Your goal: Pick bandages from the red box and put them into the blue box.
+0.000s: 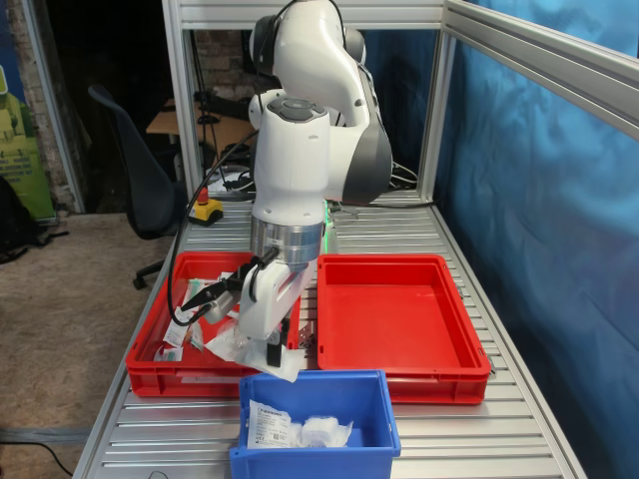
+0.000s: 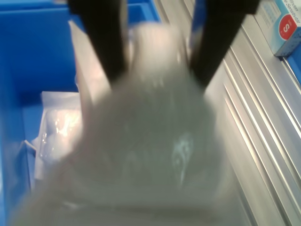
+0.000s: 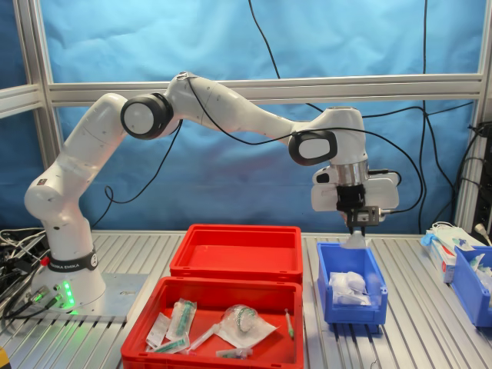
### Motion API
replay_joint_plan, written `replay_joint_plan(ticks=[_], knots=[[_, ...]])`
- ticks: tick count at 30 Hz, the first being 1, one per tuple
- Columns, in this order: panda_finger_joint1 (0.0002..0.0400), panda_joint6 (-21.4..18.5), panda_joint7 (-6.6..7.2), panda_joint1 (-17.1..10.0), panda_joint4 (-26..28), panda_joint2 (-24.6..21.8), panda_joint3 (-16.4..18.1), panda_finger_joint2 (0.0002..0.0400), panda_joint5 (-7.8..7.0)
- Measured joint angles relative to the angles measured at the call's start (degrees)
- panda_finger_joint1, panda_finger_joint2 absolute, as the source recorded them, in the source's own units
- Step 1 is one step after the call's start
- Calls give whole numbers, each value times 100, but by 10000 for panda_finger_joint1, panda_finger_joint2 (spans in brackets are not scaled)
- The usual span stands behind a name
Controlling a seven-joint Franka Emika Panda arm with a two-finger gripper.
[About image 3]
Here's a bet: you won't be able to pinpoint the white plug cable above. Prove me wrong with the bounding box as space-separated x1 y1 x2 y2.
474 222 492 245

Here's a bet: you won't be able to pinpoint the black equipment rack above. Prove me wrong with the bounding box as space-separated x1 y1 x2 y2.
474 121 492 247

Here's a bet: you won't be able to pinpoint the long clear syringe packet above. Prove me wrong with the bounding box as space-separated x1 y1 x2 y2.
187 322 224 351

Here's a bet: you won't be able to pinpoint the small green orange packet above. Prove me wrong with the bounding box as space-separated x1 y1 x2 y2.
215 347 254 361

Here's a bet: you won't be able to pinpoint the blue face masks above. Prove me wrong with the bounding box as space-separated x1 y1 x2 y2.
421 221 476 251

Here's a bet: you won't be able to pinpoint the black camera cable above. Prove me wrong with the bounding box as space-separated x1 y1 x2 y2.
91 72 424 230

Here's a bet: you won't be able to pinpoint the coiled tubing packet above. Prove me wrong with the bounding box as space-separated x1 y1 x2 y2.
214 303 281 345

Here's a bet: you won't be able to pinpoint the black hanging cable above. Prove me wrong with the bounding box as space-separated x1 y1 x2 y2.
306 100 476 121
417 0 458 234
248 0 284 80

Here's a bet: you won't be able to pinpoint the black base cables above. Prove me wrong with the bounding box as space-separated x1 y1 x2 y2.
0 251 62 321

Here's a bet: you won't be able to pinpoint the white face mask box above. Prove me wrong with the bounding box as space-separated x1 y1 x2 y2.
426 230 462 284

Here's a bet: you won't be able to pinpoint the green capped needle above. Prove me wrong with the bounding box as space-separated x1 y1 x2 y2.
284 308 297 340

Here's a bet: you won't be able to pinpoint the blue cloth backdrop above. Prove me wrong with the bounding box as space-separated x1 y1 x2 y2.
0 0 492 234

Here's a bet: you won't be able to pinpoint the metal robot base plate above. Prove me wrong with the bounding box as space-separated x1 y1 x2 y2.
38 272 150 324

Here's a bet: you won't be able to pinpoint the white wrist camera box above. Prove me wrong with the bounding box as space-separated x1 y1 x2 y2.
367 170 401 190

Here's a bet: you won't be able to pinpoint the white bandage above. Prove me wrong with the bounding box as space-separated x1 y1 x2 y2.
341 229 371 251

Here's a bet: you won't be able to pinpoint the aluminium profile frame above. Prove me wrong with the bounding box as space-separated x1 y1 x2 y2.
0 0 492 235

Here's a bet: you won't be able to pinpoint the labelled bandage packet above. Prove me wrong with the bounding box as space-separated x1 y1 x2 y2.
332 290 373 308

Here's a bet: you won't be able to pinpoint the white labelled flat packet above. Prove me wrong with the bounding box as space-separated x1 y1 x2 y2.
145 311 172 347

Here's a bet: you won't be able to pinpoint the clear medical packets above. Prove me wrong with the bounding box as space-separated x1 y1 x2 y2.
467 253 492 297

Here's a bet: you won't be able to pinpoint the crumpled clear wrapped bandage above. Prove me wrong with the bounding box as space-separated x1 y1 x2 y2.
329 271 367 295

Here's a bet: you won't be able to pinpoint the slim green syringe packet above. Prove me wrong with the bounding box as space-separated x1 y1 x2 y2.
153 333 191 354

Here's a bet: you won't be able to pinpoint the blue plastic storage bin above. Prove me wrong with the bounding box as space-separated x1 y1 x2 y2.
316 241 389 326
451 244 492 328

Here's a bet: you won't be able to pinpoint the black bracket with small camera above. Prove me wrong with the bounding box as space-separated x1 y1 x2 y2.
336 184 387 228

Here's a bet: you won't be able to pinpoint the red plastic crate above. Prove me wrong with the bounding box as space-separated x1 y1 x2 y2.
169 224 304 285
120 275 305 369

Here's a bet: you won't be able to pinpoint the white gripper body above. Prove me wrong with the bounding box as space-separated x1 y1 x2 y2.
310 167 400 213

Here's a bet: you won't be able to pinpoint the large green syringe packet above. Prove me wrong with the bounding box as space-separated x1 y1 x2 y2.
165 299 198 341

